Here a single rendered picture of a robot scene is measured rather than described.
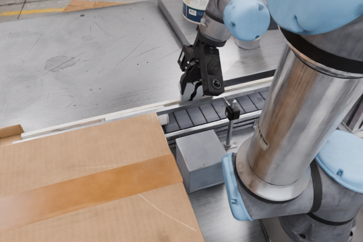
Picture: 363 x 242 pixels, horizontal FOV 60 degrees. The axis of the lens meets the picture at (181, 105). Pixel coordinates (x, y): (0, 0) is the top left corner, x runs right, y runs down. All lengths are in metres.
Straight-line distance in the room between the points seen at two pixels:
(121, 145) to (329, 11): 0.36
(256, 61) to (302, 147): 0.72
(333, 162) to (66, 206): 0.40
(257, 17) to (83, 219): 0.42
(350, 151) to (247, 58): 0.59
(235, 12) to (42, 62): 0.83
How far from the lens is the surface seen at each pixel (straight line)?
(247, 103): 0.92
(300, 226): 0.69
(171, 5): 1.42
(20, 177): 0.50
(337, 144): 0.59
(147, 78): 1.07
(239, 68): 1.04
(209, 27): 0.71
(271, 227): 0.73
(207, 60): 0.72
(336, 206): 0.60
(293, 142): 0.38
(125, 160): 0.47
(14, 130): 0.97
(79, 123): 0.83
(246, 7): 0.57
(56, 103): 1.04
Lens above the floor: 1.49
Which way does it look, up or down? 43 degrees down
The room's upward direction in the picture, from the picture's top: straight up
